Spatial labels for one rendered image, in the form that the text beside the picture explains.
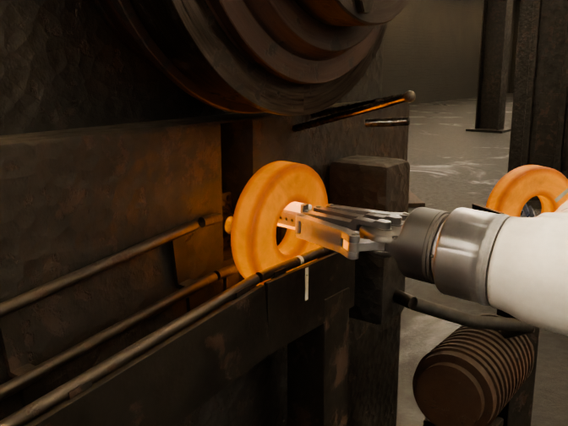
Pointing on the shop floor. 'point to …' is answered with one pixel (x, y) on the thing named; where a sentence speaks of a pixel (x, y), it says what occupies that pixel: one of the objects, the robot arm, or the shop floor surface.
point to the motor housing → (472, 377)
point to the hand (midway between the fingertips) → (284, 213)
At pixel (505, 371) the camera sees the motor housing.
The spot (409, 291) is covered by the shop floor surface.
